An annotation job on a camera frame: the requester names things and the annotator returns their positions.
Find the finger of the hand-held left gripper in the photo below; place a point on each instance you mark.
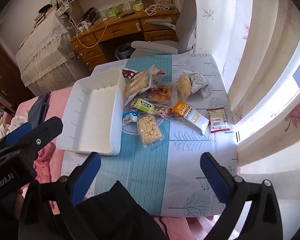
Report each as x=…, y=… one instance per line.
x=52, y=126
x=18, y=132

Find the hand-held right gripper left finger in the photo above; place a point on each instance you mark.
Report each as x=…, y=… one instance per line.
x=88, y=172

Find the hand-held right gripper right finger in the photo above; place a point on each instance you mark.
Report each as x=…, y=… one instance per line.
x=215, y=177

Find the white plastic storage box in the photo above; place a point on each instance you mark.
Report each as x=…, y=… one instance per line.
x=95, y=115

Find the dark red snowflake packet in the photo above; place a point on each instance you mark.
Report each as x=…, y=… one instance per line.
x=128, y=73

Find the yellow ball snack packet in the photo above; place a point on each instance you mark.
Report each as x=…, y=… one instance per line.
x=161, y=96

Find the red-edged date packet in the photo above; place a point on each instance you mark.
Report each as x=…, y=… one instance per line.
x=157, y=73

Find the blue jeans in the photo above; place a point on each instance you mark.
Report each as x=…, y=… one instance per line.
x=37, y=107

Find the person's dark clothing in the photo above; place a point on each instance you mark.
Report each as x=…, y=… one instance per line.
x=120, y=210

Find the red white small packet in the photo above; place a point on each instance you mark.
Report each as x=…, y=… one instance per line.
x=218, y=120

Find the brown wooden door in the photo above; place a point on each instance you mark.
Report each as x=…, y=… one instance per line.
x=2, y=75

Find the orange white oat packet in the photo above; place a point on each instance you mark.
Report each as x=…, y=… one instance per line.
x=192, y=118

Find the blue candy packet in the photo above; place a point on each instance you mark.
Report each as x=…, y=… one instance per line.
x=128, y=118

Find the puffed rice snack packet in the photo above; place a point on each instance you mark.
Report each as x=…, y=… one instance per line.
x=148, y=130

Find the white lace cover cloth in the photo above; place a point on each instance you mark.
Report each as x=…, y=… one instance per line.
x=42, y=52

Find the clear packet with brown pastry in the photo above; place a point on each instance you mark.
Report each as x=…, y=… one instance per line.
x=165, y=110

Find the green snack packet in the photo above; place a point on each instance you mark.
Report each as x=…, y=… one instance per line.
x=144, y=105

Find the beige cracker packet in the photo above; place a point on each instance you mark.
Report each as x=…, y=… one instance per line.
x=137, y=83

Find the bread bun in wrapper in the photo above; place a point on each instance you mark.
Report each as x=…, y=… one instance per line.
x=184, y=86

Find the silver printed packet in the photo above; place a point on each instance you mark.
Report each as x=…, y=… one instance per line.
x=198, y=81

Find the trash bin with plastic bag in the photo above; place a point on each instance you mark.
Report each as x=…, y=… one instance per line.
x=123, y=51

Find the white power strip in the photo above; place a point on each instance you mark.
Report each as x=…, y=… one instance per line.
x=84, y=26

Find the white patterned pouch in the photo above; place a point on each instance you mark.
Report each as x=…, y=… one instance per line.
x=63, y=9

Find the black patterned bag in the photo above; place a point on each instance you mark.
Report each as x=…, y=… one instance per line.
x=91, y=15

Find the wooden desk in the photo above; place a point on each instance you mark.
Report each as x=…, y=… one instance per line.
x=120, y=28

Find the pale green mug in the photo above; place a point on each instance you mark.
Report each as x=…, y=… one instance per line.
x=139, y=7

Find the grey office chair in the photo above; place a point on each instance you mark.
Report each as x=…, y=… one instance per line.
x=187, y=25

